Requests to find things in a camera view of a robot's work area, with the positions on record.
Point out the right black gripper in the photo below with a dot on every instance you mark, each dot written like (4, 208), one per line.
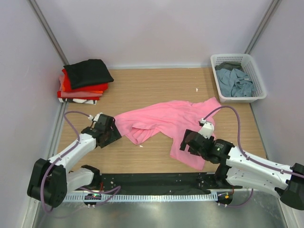
(193, 152)

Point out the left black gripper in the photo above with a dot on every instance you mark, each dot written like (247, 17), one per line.
(115, 135)

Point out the pink t-shirt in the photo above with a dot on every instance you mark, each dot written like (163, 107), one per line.
(172, 119)

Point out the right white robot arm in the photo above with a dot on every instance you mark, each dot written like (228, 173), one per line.
(237, 169)

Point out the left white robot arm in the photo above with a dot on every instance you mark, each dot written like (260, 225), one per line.
(52, 179)

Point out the white patterned folded t-shirt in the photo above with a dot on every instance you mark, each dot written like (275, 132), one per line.
(77, 100)

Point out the orange folded t-shirt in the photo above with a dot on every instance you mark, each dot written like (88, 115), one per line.
(81, 94)

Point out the red folded t-shirt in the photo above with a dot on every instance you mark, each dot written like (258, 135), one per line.
(91, 88)

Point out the black folded t-shirt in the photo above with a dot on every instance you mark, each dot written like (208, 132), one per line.
(90, 72)

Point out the grey-blue crumpled t-shirt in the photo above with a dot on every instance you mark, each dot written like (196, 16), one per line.
(235, 83)

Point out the olive crumpled t-shirt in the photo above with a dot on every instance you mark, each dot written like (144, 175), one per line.
(229, 66)

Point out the white plastic basket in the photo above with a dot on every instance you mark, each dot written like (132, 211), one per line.
(249, 67)

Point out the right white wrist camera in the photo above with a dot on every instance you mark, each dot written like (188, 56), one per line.
(207, 128)

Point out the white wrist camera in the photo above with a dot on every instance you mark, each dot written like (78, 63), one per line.
(94, 119)
(207, 128)

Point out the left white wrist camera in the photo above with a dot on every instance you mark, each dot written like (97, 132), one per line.
(94, 119)

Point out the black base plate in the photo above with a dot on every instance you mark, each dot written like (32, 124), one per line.
(155, 184)

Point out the white slotted cable duct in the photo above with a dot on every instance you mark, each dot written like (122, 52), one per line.
(86, 197)

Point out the left aluminium corner post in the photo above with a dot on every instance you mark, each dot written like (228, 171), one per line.
(46, 27)

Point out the aluminium corner post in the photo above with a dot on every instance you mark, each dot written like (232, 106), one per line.
(272, 8)
(46, 27)

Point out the right aluminium corner post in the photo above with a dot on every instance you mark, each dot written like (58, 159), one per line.
(272, 8)

